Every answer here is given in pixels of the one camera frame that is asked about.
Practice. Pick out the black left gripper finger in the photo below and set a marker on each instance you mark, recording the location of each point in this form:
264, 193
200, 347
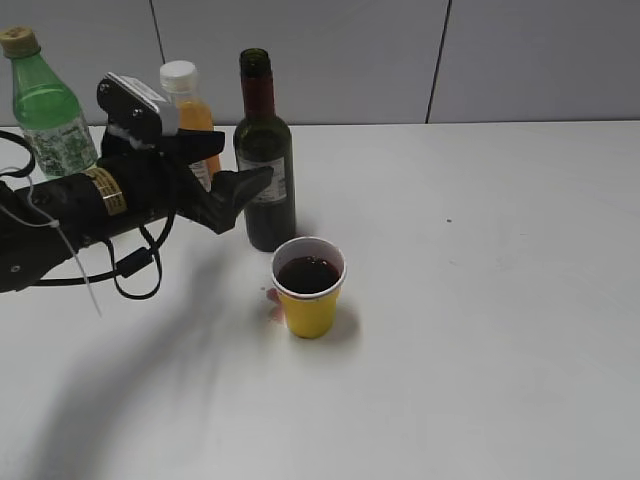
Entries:
191, 146
237, 197

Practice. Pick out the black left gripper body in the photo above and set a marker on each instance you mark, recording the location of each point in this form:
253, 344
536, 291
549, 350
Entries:
150, 179

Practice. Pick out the dark red wine bottle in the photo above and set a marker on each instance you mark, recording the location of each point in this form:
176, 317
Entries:
263, 139

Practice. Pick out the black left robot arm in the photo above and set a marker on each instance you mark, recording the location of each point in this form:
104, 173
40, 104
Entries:
92, 209

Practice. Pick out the yellow paper cup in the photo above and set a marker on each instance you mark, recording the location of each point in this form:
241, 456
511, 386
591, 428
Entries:
308, 273

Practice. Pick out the orange juice bottle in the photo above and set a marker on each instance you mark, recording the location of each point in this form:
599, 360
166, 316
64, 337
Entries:
180, 80

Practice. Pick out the green plastic soda bottle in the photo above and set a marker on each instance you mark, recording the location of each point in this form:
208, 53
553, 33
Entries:
46, 109

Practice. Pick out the white zip tie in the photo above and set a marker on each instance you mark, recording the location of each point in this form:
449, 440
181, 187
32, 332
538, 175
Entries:
50, 222

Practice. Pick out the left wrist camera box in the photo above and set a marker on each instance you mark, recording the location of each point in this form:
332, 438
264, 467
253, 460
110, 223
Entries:
136, 113

